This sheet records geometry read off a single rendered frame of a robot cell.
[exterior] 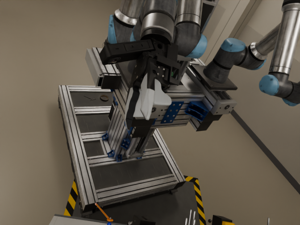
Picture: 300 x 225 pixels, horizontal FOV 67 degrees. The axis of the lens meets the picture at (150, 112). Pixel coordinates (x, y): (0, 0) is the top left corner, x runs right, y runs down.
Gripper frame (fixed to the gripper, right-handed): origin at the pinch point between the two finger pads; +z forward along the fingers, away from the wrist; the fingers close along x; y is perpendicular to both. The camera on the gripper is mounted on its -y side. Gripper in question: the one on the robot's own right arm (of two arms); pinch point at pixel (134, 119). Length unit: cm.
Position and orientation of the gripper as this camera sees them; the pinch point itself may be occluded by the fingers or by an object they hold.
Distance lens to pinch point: 44.0
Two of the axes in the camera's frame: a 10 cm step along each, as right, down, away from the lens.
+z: -1.3, 9.2, -3.6
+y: 8.8, 2.7, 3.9
